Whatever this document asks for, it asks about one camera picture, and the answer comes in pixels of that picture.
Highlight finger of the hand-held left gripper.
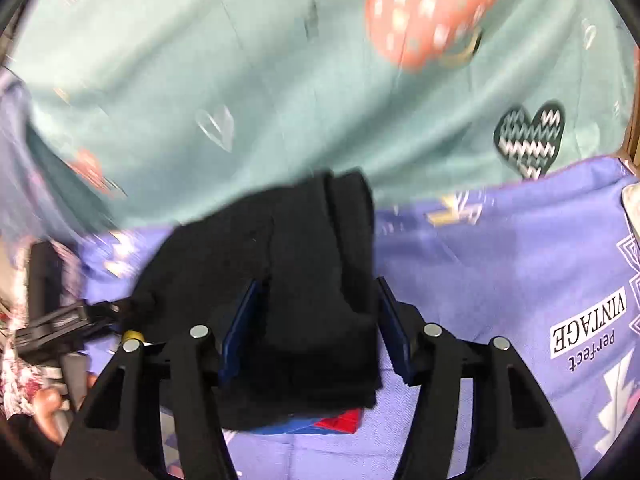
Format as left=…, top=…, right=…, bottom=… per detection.
left=82, top=298, right=138, bottom=325

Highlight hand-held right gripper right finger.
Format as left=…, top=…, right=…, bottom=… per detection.
left=375, top=276, right=583, bottom=480

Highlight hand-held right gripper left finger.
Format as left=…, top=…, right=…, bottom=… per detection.
left=50, top=279, right=266, bottom=480

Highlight black pants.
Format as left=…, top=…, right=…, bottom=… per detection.
left=127, top=169, right=385, bottom=432

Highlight person's left hand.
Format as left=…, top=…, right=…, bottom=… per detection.
left=34, top=374, right=99, bottom=442

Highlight floral pillow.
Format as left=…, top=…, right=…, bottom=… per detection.
left=0, top=305, right=63, bottom=417

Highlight folded blue garment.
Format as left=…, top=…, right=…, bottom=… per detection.
left=234, top=406, right=364, bottom=437

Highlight purple printed bedsheet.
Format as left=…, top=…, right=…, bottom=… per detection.
left=0, top=67, right=640, bottom=480

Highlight teal heart print bedsheet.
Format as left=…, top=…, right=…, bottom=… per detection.
left=0, top=0, right=640, bottom=233

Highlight white cloth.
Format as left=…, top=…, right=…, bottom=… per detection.
left=620, top=184, right=640, bottom=242

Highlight wooden ornate bed frame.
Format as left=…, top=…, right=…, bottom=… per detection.
left=619, top=45, right=640, bottom=173

